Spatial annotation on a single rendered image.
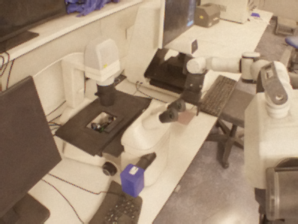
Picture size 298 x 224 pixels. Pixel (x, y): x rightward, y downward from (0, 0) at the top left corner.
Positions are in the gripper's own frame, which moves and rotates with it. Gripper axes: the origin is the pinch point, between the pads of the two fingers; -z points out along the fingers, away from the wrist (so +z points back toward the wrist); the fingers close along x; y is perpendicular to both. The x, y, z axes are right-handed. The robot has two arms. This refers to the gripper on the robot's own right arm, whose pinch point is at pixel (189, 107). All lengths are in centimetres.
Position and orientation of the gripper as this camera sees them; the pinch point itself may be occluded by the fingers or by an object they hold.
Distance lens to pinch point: 129.6
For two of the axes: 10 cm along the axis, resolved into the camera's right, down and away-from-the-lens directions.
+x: -8.6, -3.2, 4.0
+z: 1.1, -8.8, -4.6
